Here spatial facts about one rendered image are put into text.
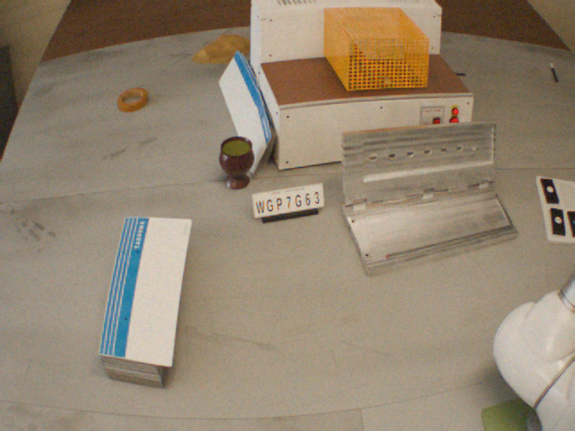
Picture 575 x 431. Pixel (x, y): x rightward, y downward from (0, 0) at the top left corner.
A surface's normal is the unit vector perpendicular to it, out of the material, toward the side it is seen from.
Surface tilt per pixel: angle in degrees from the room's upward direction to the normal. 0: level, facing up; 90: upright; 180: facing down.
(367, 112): 90
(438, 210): 0
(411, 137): 76
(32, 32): 90
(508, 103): 0
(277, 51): 90
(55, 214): 0
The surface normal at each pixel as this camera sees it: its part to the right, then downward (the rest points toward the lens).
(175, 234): 0.01, -0.72
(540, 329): -0.69, -0.24
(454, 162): 0.24, 0.49
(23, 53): 0.11, 0.70
